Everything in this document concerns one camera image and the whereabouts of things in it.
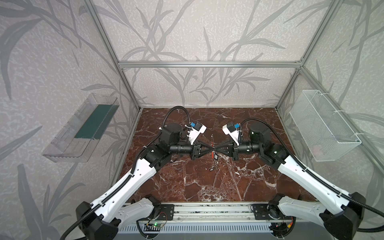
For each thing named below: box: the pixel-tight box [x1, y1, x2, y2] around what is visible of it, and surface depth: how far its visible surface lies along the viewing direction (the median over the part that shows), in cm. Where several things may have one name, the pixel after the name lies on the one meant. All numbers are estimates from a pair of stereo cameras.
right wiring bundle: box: [268, 216, 294, 237], surface depth 72 cm
